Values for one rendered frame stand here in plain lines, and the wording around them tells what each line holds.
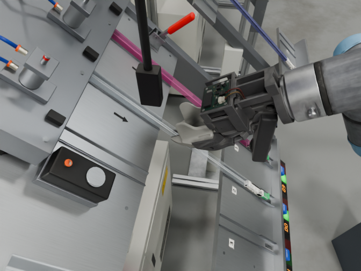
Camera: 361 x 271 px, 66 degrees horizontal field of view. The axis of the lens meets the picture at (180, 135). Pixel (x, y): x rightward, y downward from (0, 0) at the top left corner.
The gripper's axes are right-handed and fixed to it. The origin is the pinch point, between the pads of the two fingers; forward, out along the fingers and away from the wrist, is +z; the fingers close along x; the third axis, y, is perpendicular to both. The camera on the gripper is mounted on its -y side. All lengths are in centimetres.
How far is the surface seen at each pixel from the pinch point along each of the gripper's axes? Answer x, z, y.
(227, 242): 14.4, -2.9, -16.4
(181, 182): -22, 37, -52
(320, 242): -16, -3, -116
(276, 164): -10.7, -8.1, -31.8
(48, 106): 12.2, 0.1, 22.9
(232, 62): -46, 2, -21
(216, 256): 17.6, -2.3, -13.7
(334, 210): -34, -10, -121
